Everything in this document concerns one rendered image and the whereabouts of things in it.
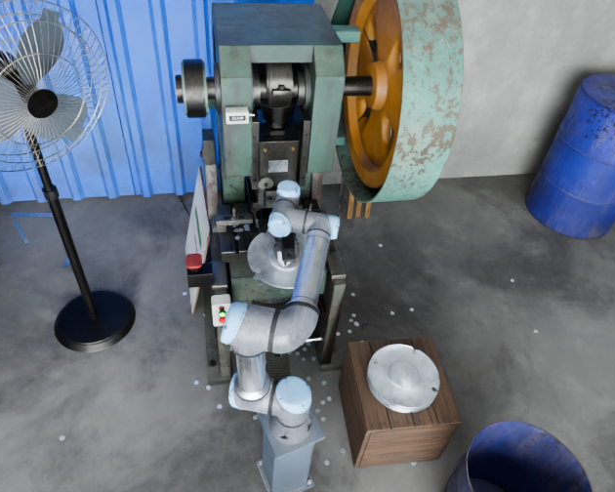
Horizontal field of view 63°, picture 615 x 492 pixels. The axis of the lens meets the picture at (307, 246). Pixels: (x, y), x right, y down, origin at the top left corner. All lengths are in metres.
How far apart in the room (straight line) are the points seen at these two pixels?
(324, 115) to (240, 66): 0.32
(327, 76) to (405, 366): 1.18
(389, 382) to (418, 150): 0.97
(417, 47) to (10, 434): 2.19
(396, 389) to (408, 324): 0.76
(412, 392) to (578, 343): 1.27
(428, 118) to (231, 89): 0.60
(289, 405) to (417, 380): 0.66
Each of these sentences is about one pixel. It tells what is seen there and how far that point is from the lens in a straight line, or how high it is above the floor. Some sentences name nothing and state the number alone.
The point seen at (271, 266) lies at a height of 0.78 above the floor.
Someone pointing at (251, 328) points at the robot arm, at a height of 1.08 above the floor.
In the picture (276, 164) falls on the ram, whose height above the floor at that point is 1.07.
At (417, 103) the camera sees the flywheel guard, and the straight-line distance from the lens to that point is 1.50.
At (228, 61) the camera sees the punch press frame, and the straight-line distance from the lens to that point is 1.64.
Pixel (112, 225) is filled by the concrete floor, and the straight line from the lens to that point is 3.30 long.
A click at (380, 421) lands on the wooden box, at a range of 2.06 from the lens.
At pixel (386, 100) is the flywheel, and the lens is 1.82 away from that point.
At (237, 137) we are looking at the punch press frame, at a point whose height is 1.22.
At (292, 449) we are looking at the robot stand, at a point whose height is 0.45.
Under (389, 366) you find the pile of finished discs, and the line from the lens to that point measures 2.14.
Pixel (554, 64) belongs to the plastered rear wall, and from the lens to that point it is 3.75.
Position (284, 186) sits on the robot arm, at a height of 1.15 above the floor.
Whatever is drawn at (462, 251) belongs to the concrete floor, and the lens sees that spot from 3.30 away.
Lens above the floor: 2.15
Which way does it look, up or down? 44 degrees down
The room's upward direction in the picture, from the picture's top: 6 degrees clockwise
